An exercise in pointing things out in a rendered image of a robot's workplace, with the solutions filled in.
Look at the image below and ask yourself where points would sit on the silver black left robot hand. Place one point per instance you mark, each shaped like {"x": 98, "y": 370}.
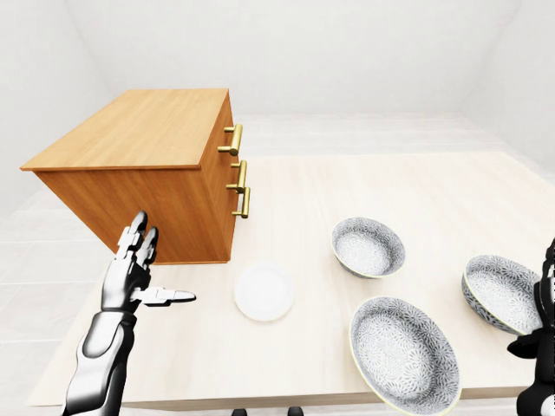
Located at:
{"x": 121, "y": 281}

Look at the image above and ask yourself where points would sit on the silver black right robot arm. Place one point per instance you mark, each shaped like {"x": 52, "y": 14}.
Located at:
{"x": 539, "y": 390}

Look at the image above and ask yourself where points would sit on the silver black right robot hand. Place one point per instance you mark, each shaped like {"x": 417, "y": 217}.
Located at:
{"x": 547, "y": 299}

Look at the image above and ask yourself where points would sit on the wooden cabinet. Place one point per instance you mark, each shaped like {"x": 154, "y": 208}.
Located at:
{"x": 130, "y": 130}

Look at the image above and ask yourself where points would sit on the small dark shape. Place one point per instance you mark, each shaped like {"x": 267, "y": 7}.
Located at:
{"x": 295, "y": 411}
{"x": 239, "y": 412}

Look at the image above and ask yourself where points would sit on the patterned black white bowl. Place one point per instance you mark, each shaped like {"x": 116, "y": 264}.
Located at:
{"x": 500, "y": 294}
{"x": 367, "y": 248}
{"x": 403, "y": 355}

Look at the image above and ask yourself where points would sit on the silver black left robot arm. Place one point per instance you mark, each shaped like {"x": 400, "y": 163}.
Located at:
{"x": 97, "y": 364}

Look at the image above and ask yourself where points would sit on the white plate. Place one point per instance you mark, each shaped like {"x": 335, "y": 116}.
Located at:
{"x": 264, "y": 291}

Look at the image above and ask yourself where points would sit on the wooden cabinet drawer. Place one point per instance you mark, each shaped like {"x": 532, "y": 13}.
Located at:
{"x": 221, "y": 117}
{"x": 223, "y": 173}
{"x": 227, "y": 225}

